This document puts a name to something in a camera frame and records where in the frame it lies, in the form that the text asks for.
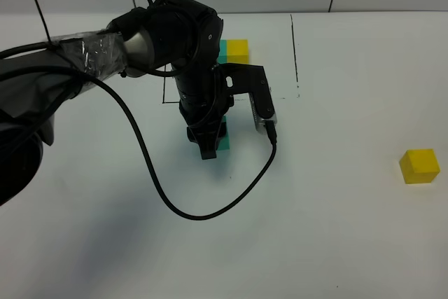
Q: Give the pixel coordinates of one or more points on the template yellow cube block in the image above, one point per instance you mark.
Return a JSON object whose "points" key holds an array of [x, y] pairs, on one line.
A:
{"points": [[237, 51]]}

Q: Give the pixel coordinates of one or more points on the template teal cube block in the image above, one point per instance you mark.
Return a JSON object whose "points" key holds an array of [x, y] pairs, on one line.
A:
{"points": [[223, 54]]}

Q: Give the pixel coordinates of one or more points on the black zip tie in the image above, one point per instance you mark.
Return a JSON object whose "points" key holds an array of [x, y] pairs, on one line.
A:
{"points": [[38, 12]]}

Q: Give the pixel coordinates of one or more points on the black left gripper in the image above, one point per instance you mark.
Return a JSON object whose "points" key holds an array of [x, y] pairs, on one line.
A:
{"points": [[203, 103]]}

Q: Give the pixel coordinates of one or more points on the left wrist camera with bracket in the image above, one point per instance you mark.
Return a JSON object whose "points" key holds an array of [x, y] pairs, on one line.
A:
{"points": [[251, 80]]}

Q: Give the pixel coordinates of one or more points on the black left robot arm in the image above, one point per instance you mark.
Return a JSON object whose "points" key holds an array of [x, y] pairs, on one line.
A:
{"points": [[36, 79]]}

